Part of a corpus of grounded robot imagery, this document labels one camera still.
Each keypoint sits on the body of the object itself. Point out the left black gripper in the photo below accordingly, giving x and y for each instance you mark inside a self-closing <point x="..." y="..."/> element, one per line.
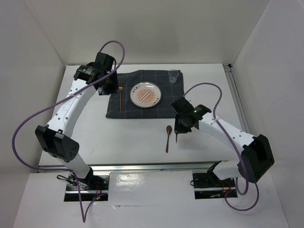
<point x="114" y="88"/>

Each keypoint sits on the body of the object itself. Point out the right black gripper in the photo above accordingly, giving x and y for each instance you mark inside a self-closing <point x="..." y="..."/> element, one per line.
<point x="179" y="129"/>

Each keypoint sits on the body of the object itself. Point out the copper fork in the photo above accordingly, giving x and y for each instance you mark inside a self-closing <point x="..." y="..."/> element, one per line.
<point x="120" y="88"/>

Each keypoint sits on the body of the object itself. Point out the dark grey checked cloth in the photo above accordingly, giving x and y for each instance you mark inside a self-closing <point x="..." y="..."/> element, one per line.
<point x="170" y="93"/>

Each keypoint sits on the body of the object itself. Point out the patterned glass plate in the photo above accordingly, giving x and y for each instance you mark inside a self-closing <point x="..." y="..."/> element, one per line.
<point x="145" y="95"/>

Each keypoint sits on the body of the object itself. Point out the clear plastic cup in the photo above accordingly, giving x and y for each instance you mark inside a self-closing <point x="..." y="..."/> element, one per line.
<point x="173" y="75"/>

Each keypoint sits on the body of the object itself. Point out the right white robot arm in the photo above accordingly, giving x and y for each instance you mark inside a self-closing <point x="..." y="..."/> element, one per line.
<point x="254" y="156"/>

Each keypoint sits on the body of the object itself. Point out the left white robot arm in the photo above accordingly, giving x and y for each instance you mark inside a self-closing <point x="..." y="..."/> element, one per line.
<point x="55" y="136"/>

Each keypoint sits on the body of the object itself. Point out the copper spoon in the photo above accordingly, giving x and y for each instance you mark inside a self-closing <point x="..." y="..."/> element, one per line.
<point x="169" y="131"/>

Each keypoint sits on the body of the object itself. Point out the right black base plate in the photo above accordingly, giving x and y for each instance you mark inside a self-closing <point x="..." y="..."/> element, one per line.
<point x="207" y="186"/>

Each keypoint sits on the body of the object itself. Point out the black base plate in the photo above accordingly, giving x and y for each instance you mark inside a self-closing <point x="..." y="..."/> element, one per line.
<point x="207" y="186"/>
<point x="98" y="191"/>

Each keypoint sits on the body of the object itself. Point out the aluminium frame rail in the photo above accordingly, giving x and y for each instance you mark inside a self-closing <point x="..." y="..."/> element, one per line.
<point x="143" y="141"/>

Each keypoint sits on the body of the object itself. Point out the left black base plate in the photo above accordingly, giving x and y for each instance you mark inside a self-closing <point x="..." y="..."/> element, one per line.
<point x="98" y="191"/>

